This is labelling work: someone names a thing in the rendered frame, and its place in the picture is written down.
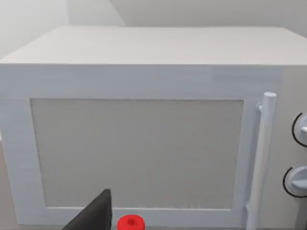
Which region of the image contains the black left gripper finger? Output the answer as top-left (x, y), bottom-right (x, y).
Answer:
top-left (61, 188), bottom-right (113, 230)

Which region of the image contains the red bottle cap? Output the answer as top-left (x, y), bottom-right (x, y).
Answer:
top-left (117, 214), bottom-right (146, 230)

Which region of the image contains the pale microwave door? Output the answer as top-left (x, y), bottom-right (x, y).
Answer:
top-left (0, 64), bottom-right (283, 227)

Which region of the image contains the pale microwave oven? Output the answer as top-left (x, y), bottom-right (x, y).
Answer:
top-left (0, 25), bottom-right (307, 230)

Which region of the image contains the pale grey microwave knob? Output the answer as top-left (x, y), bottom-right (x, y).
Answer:
top-left (291, 112), bottom-right (307, 147)
top-left (282, 165), bottom-right (307, 198)

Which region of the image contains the white microwave door handle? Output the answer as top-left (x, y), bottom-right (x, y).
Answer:
top-left (244, 92), bottom-right (277, 230)

